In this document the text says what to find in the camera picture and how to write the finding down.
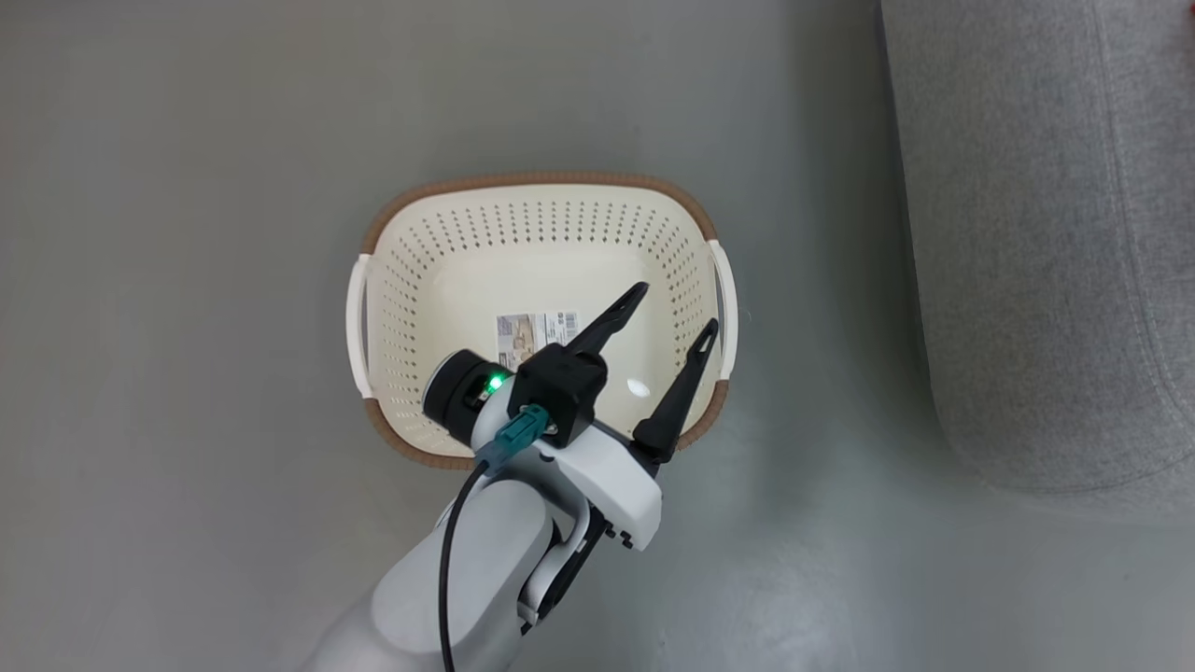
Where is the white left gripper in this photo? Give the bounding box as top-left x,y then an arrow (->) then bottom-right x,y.
485,282 -> 721,552

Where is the black cable with teal plug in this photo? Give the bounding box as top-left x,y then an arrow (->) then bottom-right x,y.
438,405 -> 548,672

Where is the cream perforated laundry basket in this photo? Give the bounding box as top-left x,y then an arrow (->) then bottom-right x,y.
345,172 -> 739,470

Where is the printed paper label sticker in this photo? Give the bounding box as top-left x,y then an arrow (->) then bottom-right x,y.
496,312 -> 581,368

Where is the grey fabric sofa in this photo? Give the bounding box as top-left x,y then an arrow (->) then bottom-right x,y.
879,0 -> 1195,496

